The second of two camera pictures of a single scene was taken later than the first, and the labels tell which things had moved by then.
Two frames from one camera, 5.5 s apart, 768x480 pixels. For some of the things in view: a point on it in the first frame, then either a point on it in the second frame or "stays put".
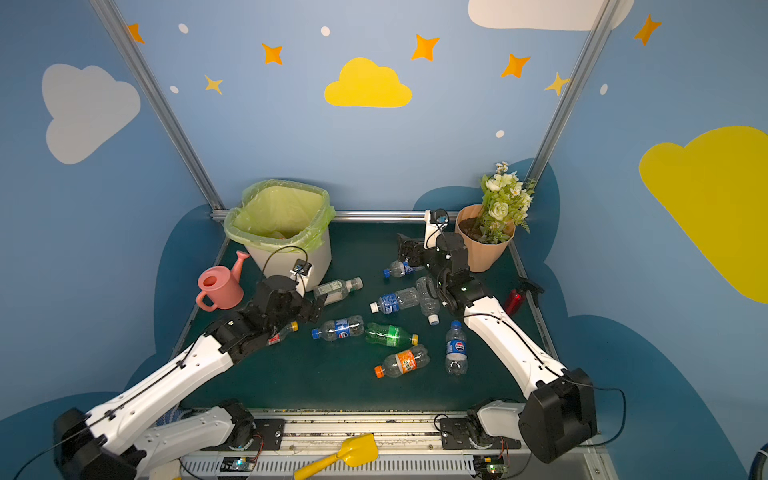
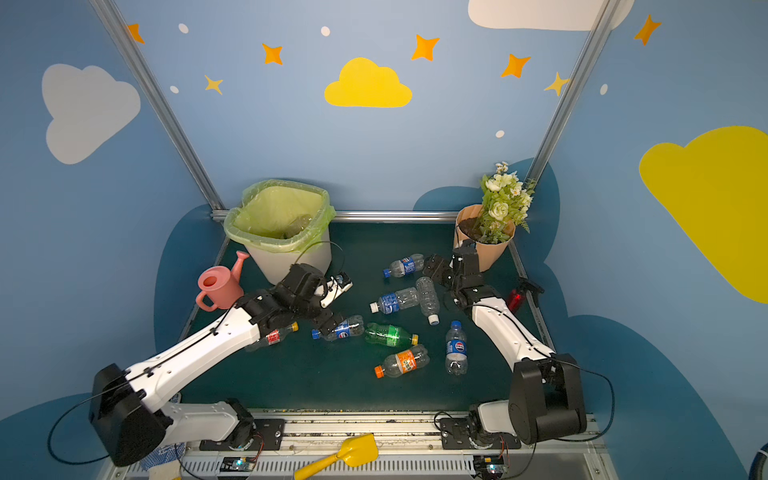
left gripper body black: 303,306 → 324,320
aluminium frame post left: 149,83 stays put
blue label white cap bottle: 394,302 stays put
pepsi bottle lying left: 332,330 stays put
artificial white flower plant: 505,203 stays put
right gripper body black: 417,252 → 450,274
